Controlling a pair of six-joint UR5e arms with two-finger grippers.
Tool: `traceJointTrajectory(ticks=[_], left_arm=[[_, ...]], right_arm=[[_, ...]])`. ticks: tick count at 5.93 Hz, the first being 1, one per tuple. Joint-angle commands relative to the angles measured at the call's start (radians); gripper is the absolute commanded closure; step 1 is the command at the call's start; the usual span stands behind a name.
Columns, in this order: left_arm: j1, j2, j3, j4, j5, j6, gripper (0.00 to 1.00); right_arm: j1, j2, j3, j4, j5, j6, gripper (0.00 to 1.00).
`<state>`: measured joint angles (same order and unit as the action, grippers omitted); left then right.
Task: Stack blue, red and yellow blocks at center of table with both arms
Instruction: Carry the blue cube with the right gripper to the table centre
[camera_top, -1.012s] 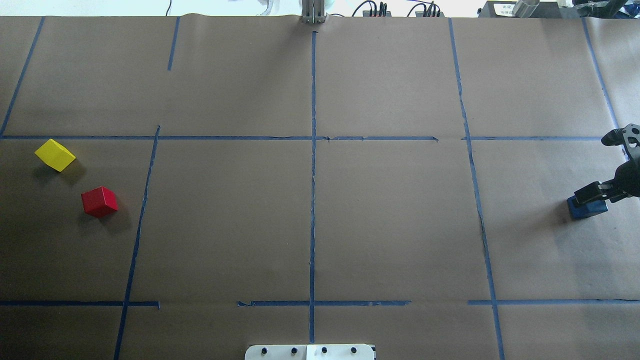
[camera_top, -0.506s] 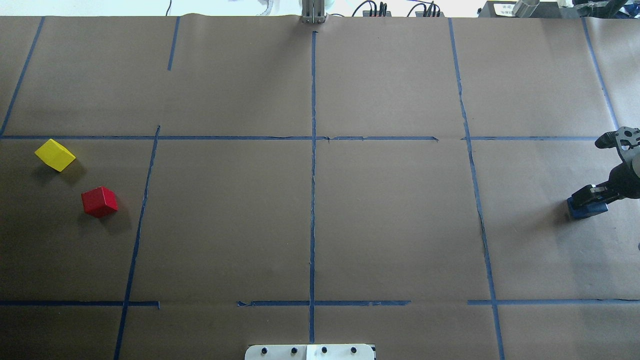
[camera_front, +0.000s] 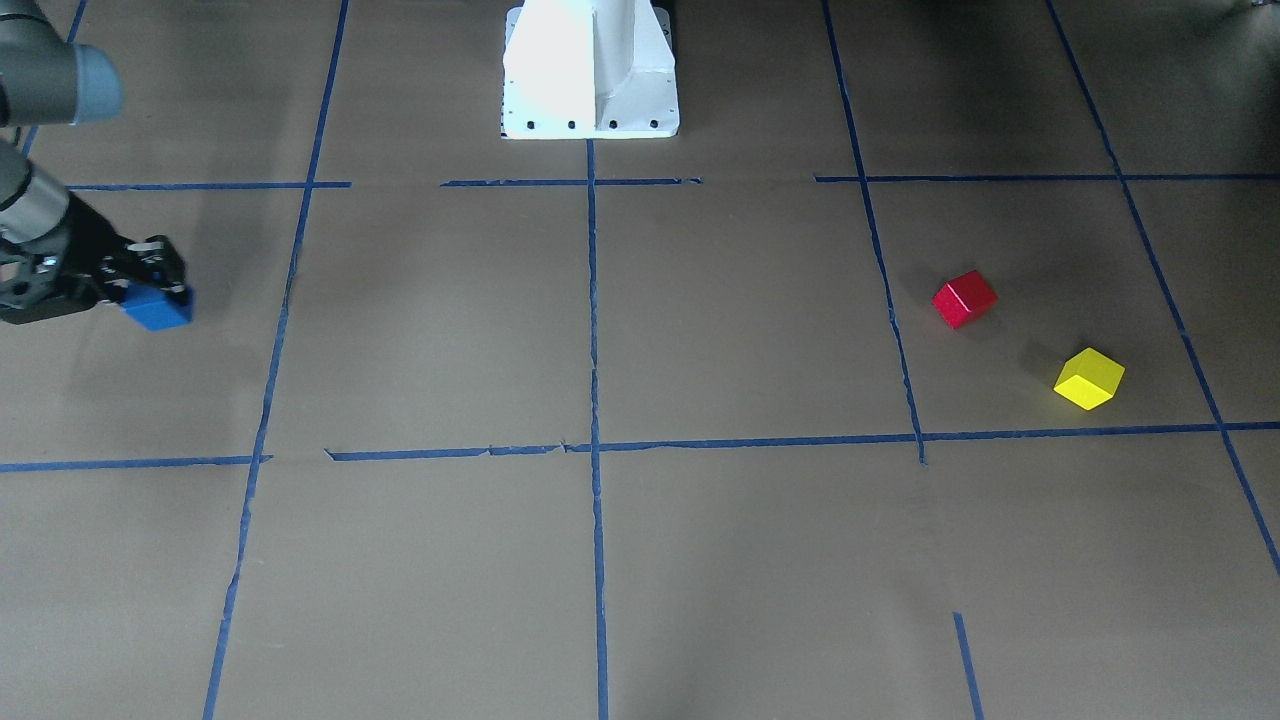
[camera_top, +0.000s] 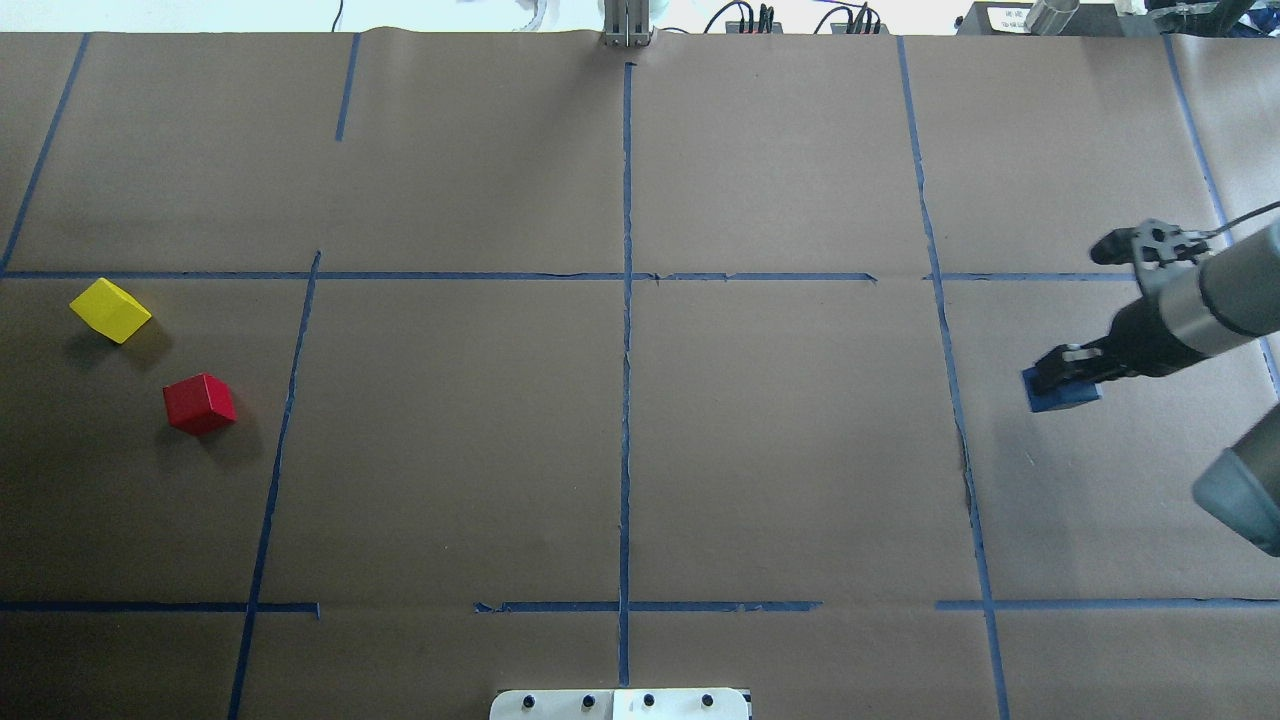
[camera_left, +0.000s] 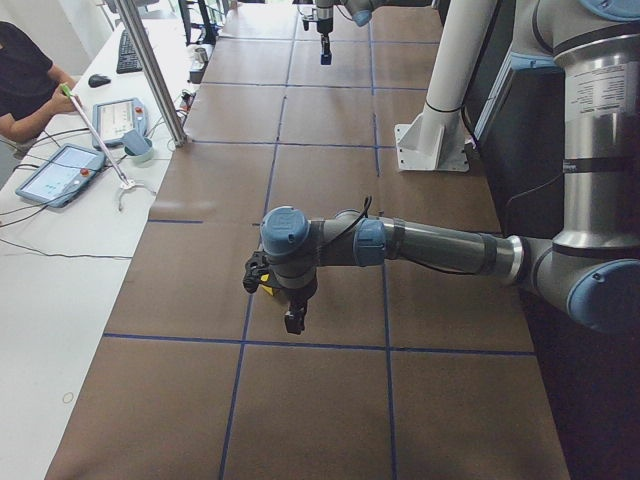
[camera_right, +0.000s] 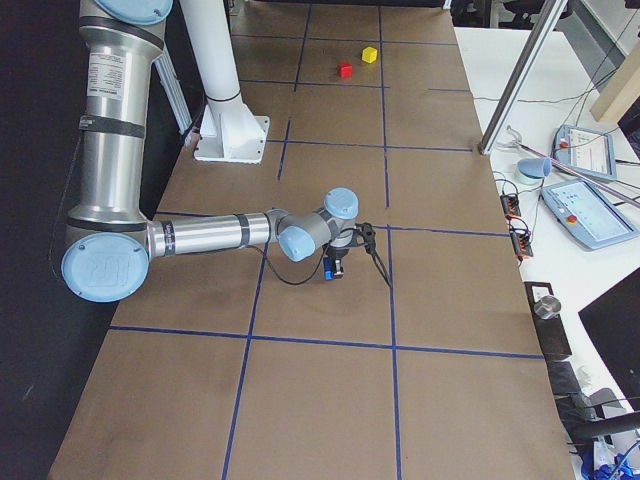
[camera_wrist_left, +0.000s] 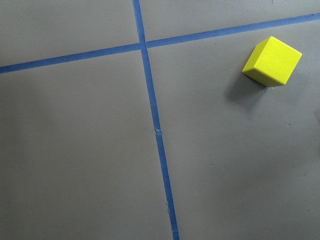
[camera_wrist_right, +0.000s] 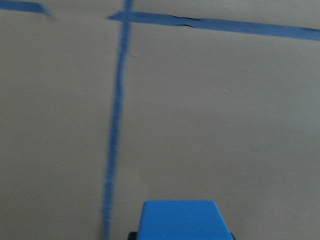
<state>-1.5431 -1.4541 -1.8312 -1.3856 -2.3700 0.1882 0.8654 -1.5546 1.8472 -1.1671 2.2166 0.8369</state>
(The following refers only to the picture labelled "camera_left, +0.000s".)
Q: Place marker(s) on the blue cup on tape roll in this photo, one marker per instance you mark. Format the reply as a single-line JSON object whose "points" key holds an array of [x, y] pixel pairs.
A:
{"points": [[137, 147]]}

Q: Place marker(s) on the person in black shirt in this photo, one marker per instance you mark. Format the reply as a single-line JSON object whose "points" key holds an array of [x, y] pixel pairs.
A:
{"points": [[31, 83]]}

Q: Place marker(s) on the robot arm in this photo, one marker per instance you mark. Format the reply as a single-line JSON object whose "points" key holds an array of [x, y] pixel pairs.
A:
{"points": [[590, 269], [361, 12]]}

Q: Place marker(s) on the black computer mouse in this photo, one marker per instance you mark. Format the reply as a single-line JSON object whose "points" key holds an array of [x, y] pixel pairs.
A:
{"points": [[98, 80]]}

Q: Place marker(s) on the teach pendant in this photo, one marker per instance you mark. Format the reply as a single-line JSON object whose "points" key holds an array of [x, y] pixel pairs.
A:
{"points": [[112, 120], [61, 178]]}

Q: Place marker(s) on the black keyboard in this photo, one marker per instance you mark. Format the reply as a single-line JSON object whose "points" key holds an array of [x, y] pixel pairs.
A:
{"points": [[127, 60]]}

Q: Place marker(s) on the white pole base plate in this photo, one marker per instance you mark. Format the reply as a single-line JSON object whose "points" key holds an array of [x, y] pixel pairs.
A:
{"points": [[434, 141]]}

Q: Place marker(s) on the metal cup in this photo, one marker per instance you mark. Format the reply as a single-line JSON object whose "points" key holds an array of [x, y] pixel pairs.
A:
{"points": [[201, 55]]}

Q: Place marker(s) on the near teach pendant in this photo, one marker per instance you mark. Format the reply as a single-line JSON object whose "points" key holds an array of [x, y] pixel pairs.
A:
{"points": [[61, 178]]}

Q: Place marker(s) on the black box under cup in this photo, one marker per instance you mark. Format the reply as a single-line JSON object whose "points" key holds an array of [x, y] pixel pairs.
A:
{"points": [[197, 70]]}

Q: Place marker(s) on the far teach pendant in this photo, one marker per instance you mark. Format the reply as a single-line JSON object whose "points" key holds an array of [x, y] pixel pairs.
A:
{"points": [[112, 120]]}

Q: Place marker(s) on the reacher grabber stick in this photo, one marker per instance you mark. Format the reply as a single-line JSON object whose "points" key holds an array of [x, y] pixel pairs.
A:
{"points": [[127, 185]]}

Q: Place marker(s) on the aluminium frame post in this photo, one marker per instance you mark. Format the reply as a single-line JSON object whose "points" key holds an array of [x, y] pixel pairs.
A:
{"points": [[129, 15]]}

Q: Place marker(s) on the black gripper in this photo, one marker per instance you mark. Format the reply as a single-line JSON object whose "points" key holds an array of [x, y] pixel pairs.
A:
{"points": [[298, 295], [325, 23]]}

